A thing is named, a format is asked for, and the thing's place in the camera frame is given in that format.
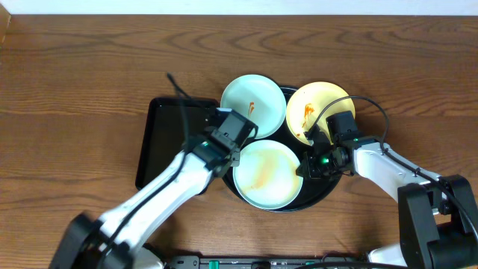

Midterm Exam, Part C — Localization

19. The light blue plate front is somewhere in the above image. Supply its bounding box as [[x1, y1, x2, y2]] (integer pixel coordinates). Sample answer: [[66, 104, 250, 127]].
[[232, 140, 303, 211]]

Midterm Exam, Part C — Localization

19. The light blue plate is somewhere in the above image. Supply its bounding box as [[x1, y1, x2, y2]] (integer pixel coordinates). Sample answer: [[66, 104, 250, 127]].
[[220, 74, 286, 139], [232, 140, 303, 211]]

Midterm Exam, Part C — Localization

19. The yellow plate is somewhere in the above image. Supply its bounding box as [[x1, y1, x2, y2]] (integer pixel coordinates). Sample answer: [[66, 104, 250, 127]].
[[286, 81, 348, 146]]

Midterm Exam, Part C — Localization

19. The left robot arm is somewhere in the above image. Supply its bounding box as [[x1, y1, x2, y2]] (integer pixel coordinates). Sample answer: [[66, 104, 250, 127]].
[[49, 127, 251, 268]]

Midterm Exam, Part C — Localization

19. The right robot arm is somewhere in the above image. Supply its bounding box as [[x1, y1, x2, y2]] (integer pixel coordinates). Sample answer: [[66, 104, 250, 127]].
[[297, 123, 477, 268]]

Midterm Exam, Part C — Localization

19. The black round tray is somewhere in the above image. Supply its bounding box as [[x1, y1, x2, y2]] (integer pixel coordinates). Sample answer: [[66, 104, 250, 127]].
[[222, 86, 341, 212]]

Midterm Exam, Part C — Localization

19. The black rectangular tray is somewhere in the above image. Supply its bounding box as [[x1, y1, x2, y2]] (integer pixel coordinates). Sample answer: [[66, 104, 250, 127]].
[[135, 97, 219, 190]]

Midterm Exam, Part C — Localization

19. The light blue plate back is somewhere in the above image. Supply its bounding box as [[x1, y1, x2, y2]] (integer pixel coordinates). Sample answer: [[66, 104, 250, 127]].
[[220, 74, 286, 139]]

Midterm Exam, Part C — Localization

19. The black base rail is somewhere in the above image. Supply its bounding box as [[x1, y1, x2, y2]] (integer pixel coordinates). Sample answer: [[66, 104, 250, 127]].
[[165, 254, 359, 269]]

